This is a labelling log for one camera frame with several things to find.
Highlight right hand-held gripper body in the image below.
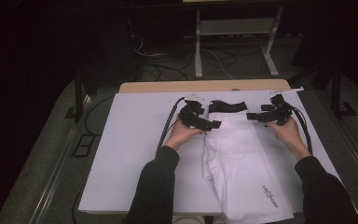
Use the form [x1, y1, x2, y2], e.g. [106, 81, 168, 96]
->
[262, 87, 305, 127]

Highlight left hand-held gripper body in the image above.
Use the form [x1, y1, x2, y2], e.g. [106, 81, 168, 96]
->
[178, 94, 207, 129]

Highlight white pants with black waistband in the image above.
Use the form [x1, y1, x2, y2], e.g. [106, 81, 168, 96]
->
[202, 100, 296, 224]

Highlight person's left hand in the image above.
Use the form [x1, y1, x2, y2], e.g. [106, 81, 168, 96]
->
[164, 116, 206, 152]

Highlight person's right hand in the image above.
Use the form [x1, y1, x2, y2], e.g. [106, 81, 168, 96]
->
[265, 116, 311, 161]

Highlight wooden table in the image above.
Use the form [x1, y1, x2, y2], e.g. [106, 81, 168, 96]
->
[118, 78, 292, 94]

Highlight black metal stand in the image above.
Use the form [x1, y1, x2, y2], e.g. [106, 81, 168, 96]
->
[64, 73, 91, 123]
[330, 62, 358, 119]

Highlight white metal stand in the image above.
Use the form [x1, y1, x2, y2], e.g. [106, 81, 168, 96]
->
[194, 5, 285, 79]

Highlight black floor socket plate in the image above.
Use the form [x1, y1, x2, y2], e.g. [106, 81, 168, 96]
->
[72, 133, 96, 159]

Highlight left hand-held gripper black cable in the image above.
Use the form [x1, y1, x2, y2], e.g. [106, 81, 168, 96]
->
[155, 96, 186, 157]

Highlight hand-held gripper black cable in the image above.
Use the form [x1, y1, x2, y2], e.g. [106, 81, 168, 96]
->
[155, 96, 186, 157]
[287, 105, 313, 156]

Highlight right hand-held gripper black cable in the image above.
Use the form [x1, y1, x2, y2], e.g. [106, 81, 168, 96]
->
[287, 105, 313, 156]

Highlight white floor cable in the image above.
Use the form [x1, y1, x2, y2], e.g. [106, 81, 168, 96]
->
[203, 49, 235, 80]

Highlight tangle of black floor cables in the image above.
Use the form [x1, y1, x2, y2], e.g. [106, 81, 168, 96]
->
[141, 52, 197, 82]

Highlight black floor cable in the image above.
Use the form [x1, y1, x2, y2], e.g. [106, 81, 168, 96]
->
[84, 94, 116, 136]

